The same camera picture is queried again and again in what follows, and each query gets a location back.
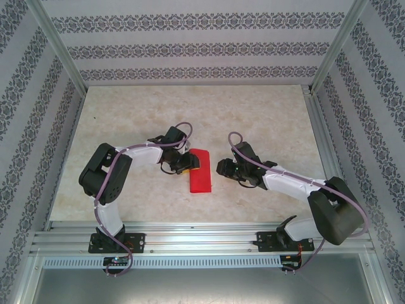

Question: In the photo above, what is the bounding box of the slotted grey cable duct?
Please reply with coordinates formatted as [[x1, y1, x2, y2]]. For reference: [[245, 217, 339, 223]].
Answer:
[[42, 256, 284, 269]]

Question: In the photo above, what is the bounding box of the aluminium frame post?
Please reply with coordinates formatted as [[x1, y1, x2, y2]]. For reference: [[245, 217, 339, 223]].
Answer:
[[309, 0, 374, 94], [30, 0, 89, 93]]

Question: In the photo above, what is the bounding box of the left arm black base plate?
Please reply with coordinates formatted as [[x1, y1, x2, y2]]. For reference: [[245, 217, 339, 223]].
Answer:
[[88, 232, 146, 254]]

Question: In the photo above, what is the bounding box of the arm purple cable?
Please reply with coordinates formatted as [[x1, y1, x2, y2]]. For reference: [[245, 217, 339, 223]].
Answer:
[[227, 131, 370, 276], [94, 122, 194, 279]]

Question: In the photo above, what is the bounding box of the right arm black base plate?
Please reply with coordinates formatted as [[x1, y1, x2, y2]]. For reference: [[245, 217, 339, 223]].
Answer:
[[256, 231, 315, 253]]

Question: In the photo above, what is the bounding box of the red cloth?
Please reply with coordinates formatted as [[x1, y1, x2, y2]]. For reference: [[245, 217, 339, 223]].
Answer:
[[189, 148, 213, 194]]

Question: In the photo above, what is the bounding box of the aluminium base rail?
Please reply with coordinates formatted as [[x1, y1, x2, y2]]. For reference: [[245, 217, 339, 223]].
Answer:
[[28, 220, 377, 256]]

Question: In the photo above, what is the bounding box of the grey sheet metal panel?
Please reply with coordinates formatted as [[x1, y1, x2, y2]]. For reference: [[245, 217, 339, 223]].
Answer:
[[31, 267, 383, 304]]

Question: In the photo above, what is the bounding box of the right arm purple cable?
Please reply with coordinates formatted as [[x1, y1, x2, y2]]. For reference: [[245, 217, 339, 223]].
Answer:
[[227, 131, 370, 276]]

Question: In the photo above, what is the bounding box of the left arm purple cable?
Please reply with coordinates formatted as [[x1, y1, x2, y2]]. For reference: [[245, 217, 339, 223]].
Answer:
[[94, 122, 194, 279]]

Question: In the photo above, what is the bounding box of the aluminium table edge rail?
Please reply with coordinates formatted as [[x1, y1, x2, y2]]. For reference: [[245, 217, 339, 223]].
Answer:
[[302, 84, 360, 229]]

